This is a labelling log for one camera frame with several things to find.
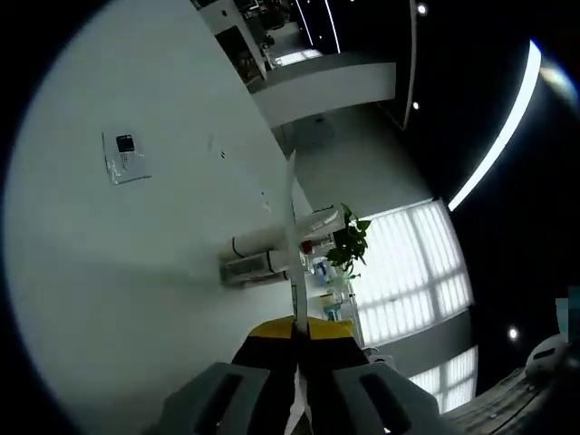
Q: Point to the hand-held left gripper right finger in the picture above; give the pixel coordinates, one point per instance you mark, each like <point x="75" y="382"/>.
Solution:
<point x="421" y="414"/>

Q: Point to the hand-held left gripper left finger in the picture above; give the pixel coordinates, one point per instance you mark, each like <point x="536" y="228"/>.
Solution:
<point x="181" y="408"/>

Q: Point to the green black skincare packet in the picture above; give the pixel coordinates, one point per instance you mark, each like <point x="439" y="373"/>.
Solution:
<point x="296" y="272"/>

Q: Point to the white skincare tube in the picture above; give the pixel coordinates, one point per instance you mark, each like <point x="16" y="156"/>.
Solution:
<point x="258" y="240"/>

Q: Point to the red banded skincare bottle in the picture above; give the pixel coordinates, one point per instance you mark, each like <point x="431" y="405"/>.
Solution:
<point x="307" y="247"/>

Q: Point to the blue bottle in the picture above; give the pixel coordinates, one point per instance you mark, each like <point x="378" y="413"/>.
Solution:
<point x="331" y="312"/>

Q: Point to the white chest device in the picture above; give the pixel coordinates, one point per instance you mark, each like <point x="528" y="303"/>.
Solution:
<point x="544" y="358"/>

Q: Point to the window with white blind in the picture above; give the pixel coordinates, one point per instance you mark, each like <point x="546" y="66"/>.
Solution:
<point x="408" y="272"/>

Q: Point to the blue white tissue pack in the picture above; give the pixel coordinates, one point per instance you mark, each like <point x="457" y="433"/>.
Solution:
<point x="321" y="269"/>

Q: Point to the potted green plant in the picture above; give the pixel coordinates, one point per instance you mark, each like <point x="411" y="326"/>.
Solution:
<point x="349" y="240"/>

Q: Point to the small clear sachet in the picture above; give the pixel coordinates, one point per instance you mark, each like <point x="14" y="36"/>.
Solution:
<point x="129" y="163"/>

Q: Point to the curved ceiling light strip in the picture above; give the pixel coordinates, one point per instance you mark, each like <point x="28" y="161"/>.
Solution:
<point x="498" y="136"/>

